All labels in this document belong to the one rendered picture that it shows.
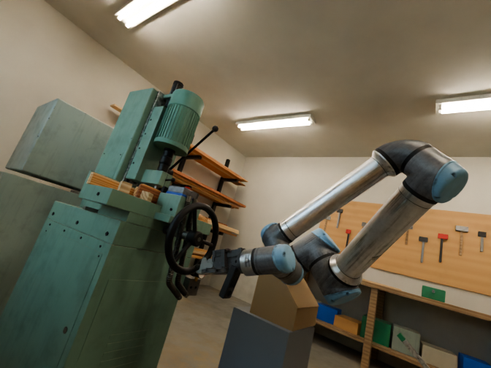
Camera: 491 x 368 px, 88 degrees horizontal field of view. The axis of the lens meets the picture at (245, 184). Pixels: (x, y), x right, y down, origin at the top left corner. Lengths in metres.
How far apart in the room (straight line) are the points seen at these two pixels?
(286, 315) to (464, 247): 3.03
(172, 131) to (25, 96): 2.40
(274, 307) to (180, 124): 0.97
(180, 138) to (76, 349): 0.91
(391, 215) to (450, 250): 3.01
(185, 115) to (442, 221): 3.46
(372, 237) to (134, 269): 0.91
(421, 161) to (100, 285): 1.14
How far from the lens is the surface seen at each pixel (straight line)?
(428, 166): 0.94
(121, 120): 1.63
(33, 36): 3.72
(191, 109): 1.37
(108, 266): 1.08
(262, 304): 1.31
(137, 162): 1.40
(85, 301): 1.12
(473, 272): 3.97
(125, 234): 1.08
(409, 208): 0.97
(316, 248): 1.26
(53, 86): 3.63
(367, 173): 0.98
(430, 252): 3.97
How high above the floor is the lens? 0.82
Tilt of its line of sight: 14 degrees up
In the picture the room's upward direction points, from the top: 16 degrees clockwise
